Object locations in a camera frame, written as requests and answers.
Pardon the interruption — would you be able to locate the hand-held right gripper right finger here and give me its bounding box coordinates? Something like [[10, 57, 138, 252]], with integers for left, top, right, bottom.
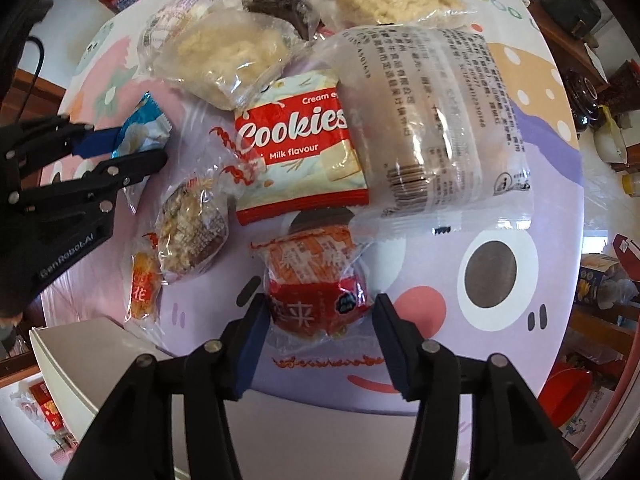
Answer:
[[372, 292, 581, 480]]

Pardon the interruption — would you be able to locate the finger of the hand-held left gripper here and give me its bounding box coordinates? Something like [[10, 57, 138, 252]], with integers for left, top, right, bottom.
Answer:
[[10, 147, 169, 222], [0, 115, 126, 172]]

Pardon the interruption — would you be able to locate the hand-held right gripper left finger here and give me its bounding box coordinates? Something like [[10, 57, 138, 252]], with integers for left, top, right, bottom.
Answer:
[[62, 292, 273, 480]]

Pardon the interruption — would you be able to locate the blue white snack packet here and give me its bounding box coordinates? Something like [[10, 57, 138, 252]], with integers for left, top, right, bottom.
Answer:
[[112, 92, 173, 161]]

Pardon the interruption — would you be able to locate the orange red snack packet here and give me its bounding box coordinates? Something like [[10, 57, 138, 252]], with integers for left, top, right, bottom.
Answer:
[[250, 225, 386, 361]]

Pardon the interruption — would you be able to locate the clear peanut brittle packet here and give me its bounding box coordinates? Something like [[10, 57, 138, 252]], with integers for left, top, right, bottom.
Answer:
[[125, 105, 266, 286]]

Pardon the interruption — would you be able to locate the small orange snack packet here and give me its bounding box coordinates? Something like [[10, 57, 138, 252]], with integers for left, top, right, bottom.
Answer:
[[122, 232, 166, 341]]

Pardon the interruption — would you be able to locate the white storage box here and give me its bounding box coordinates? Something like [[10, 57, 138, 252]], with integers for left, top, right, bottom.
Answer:
[[30, 317, 176, 480]]

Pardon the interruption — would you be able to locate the white purple print packet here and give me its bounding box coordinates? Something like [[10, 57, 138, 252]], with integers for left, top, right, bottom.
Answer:
[[137, 0, 236, 66]]

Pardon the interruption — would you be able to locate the red white cookie packet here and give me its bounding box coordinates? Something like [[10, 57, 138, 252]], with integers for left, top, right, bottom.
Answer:
[[234, 67, 371, 226]]

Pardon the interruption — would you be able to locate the red bucket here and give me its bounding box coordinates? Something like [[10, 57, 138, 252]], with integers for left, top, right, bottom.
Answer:
[[537, 365, 593, 428]]

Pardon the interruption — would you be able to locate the pastel printed tablecloth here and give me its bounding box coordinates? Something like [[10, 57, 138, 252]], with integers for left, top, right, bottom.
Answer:
[[37, 0, 586, 421]]

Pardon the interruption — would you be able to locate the clear chocolate cake packet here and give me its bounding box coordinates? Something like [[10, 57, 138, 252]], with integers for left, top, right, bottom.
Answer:
[[215, 0, 321, 41]]

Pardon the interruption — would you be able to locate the printed cardboard box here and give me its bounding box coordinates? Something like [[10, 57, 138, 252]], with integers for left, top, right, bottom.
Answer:
[[580, 255, 621, 311]]

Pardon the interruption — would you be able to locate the large clear brown biscuit packet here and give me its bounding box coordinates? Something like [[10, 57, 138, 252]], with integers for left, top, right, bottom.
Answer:
[[312, 25, 533, 233]]

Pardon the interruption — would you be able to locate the yellow bowl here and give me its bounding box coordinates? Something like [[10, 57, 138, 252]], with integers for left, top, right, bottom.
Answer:
[[592, 110, 631, 163]]

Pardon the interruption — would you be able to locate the dark glass jar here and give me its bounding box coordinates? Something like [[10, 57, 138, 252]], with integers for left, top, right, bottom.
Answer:
[[570, 72, 601, 131]]

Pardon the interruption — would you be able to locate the wooden sideboard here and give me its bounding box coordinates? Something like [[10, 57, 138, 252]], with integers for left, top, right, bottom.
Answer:
[[525, 0, 640, 111]]

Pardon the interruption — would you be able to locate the dark green toaster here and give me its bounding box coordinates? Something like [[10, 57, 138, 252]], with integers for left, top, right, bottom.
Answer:
[[542, 0, 603, 36]]

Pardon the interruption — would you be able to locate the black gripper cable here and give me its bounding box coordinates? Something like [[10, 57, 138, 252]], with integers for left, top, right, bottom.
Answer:
[[22, 35, 48, 106]]

